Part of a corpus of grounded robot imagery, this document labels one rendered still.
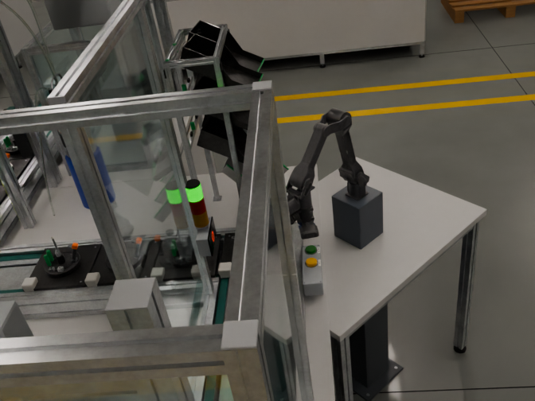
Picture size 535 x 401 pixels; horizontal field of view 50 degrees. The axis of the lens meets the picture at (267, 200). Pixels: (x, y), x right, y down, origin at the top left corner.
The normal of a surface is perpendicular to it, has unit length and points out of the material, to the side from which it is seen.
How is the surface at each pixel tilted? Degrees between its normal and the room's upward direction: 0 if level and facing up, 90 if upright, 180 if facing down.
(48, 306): 90
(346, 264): 0
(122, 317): 90
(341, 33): 90
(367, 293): 0
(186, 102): 90
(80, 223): 0
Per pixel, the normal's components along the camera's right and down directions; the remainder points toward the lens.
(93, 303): -0.03, 0.58
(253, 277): -0.13, -0.81
